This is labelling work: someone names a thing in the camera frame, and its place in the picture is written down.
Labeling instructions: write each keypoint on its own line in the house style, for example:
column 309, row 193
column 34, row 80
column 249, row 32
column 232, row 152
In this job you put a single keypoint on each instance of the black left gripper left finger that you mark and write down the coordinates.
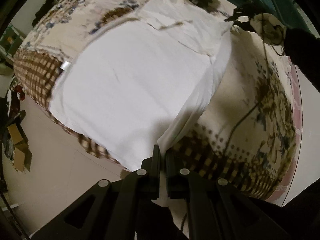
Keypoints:
column 138, row 191

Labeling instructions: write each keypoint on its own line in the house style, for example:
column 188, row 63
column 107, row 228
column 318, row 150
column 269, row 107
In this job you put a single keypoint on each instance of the white bed headboard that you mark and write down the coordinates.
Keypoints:
column 307, row 171

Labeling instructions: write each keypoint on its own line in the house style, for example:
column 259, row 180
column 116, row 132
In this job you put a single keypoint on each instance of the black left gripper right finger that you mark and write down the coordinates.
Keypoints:
column 180, row 184

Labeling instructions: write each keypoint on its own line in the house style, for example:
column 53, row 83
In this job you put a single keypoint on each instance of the black clothes pile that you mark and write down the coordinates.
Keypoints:
column 44, row 10

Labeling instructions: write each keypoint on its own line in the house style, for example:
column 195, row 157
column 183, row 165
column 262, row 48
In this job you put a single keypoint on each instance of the teal shelf rack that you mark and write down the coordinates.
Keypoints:
column 11, row 40

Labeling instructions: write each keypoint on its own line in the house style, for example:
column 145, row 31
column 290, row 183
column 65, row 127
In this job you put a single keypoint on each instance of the pink bed sheet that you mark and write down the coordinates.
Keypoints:
column 280, row 195

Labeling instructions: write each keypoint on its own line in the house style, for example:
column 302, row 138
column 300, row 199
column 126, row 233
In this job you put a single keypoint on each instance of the white t-shirt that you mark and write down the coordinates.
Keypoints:
column 146, row 80

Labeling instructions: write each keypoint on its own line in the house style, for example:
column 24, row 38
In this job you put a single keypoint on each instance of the cardboard box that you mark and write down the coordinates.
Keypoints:
column 21, row 155

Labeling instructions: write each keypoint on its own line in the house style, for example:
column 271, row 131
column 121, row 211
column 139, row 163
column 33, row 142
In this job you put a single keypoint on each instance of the floral bed blanket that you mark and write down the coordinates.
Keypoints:
column 245, row 135

